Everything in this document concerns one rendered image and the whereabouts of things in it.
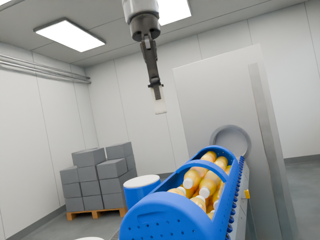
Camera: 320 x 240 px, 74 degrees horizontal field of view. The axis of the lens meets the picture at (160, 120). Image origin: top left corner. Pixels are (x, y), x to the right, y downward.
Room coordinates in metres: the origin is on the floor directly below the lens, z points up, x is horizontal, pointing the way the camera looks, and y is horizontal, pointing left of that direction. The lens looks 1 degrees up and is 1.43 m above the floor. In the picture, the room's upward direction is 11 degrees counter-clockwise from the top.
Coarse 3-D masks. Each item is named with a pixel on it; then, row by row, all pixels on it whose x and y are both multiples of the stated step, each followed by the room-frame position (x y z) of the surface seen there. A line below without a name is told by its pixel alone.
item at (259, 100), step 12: (252, 72) 1.38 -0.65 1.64; (252, 84) 1.39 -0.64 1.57; (264, 108) 1.37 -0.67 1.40; (264, 120) 1.38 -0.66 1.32; (264, 132) 1.38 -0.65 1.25; (264, 144) 1.39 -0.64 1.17; (276, 156) 1.37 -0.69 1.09; (276, 168) 1.37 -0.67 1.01; (276, 180) 1.38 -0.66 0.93; (276, 192) 1.38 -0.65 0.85; (276, 204) 1.39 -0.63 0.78; (288, 216) 1.37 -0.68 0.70; (288, 228) 1.37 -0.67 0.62
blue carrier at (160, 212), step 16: (192, 160) 1.00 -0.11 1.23; (176, 176) 1.05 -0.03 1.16; (224, 176) 0.90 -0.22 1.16; (160, 192) 0.62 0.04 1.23; (224, 192) 0.79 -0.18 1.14; (144, 208) 0.58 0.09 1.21; (160, 208) 0.56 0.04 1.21; (176, 208) 0.55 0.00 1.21; (192, 208) 0.56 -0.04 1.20; (224, 208) 0.71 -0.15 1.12; (128, 224) 0.61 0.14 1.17; (144, 224) 0.59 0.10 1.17; (160, 224) 0.57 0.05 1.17; (176, 224) 0.55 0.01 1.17; (192, 224) 0.53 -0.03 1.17; (208, 224) 0.55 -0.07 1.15; (224, 224) 0.66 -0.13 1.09
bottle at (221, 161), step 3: (222, 156) 1.32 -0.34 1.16; (216, 159) 1.29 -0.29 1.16; (219, 159) 1.25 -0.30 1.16; (222, 159) 1.26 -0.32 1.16; (225, 159) 1.29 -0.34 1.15; (216, 162) 1.19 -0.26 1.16; (219, 162) 1.19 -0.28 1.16; (222, 162) 1.20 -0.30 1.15; (225, 162) 1.24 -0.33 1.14; (219, 165) 1.17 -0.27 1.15; (222, 165) 1.18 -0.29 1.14; (225, 165) 1.21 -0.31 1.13; (222, 168) 1.17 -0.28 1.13; (225, 168) 1.20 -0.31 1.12
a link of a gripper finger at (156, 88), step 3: (153, 78) 0.50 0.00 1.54; (156, 78) 0.50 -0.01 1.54; (153, 81) 0.50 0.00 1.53; (156, 81) 0.50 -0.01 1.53; (153, 84) 0.51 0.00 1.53; (156, 84) 0.52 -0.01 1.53; (153, 87) 0.52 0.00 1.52; (156, 87) 0.52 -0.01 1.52; (156, 90) 0.52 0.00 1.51; (159, 90) 0.52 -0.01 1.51; (156, 93) 0.52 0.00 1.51; (159, 93) 0.52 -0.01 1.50; (156, 96) 0.52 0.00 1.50; (159, 96) 0.52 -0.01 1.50; (156, 99) 0.52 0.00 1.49
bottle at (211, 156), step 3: (207, 153) 1.27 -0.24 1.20; (210, 153) 1.28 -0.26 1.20; (213, 153) 1.31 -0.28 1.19; (204, 156) 1.22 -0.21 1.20; (207, 156) 1.21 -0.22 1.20; (210, 156) 1.23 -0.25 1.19; (213, 156) 1.27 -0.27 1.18; (216, 156) 1.33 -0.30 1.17; (201, 159) 1.21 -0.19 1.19; (204, 159) 1.19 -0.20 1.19; (207, 159) 1.19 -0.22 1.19; (210, 159) 1.20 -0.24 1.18; (213, 159) 1.24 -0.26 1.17; (213, 162) 1.24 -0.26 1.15
